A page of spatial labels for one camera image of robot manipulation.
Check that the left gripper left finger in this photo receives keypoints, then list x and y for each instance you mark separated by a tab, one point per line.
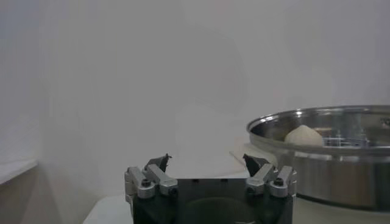
158	179

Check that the perforated steel steamer basket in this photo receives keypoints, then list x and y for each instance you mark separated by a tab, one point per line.
320	176

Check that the white steamed baozi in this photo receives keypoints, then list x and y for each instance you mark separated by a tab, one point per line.
303	136

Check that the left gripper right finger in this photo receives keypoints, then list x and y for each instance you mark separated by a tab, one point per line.
262	179

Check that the white side table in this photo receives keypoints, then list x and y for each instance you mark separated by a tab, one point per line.
15	170

